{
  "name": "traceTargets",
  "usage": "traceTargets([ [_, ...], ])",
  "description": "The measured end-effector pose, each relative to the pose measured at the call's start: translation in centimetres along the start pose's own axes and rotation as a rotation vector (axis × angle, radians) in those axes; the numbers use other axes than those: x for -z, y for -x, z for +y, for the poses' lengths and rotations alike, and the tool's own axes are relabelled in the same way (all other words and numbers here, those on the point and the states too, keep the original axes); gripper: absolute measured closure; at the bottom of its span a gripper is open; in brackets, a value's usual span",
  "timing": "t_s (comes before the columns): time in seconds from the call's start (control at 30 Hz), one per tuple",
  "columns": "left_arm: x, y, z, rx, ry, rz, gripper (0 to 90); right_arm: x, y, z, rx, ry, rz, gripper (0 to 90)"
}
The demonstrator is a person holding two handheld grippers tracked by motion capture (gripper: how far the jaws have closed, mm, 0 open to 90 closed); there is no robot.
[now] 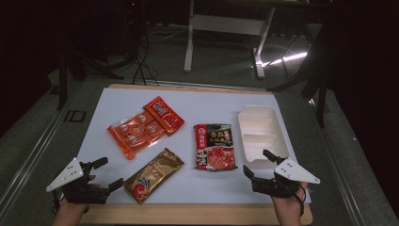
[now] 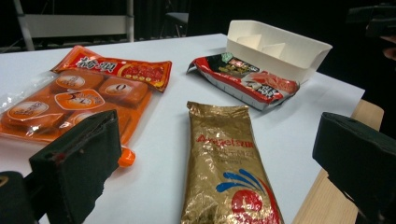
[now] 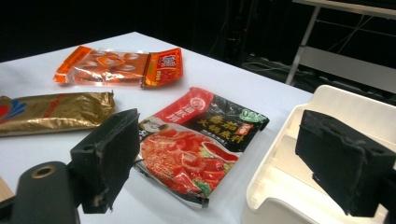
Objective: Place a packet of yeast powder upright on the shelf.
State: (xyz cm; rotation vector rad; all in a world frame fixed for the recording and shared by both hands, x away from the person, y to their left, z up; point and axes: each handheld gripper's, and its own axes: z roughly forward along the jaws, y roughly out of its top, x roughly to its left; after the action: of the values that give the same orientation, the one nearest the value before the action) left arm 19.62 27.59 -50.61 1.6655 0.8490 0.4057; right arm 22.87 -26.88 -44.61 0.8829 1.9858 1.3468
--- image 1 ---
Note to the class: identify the black metal stand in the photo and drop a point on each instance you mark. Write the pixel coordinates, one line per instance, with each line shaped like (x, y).
(62, 88)

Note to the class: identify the person's left hand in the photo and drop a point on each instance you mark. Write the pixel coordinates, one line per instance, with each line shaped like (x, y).
(70, 215)

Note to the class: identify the small orange-red sauce packet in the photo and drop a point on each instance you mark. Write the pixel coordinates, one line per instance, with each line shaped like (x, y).
(164, 116)

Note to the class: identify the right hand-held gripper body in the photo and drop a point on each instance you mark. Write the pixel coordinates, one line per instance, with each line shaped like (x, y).
(291, 172)

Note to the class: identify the red and black soup-base packet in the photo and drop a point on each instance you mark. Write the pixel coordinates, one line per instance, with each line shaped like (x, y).
(216, 147)

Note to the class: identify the gold foil packet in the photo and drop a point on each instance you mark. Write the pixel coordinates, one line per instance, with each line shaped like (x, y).
(153, 175)

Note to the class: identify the person's right hand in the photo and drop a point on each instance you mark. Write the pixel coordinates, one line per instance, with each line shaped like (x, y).
(290, 212)

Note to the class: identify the shiny metal panel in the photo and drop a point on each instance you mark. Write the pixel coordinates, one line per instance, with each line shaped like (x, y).
(296, 56)

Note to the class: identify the white desk frame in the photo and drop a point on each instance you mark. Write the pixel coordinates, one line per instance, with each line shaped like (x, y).
(226, 24)

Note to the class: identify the white compartment tray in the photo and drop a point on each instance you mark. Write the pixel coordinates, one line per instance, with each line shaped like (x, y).
(257, 125)

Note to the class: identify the white table mat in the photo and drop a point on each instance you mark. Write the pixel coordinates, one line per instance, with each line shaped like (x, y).
(204, 103)

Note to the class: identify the clear orange multi-pack packet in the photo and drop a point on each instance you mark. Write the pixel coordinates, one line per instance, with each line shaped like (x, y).
(138, 132)

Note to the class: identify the wooden table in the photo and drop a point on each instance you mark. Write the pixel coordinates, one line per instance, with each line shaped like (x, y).
(188, 215)

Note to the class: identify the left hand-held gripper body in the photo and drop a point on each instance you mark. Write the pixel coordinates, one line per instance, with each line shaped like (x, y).
(78, 191)

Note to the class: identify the black rectangular floor frame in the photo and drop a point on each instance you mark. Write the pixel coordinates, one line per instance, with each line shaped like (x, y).
(74, 116)

